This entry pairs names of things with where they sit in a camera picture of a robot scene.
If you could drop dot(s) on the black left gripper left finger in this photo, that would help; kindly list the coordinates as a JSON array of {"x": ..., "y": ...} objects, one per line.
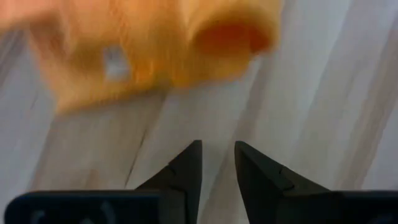
[{"x": 183, "y": 186}]

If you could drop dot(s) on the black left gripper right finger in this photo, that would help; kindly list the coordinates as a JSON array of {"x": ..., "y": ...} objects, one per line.
[{"x": 258, "y": 186}]

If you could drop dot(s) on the orange microfiber towel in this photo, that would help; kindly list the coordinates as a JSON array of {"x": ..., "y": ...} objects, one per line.
[{"x": 140, "y": 46}]

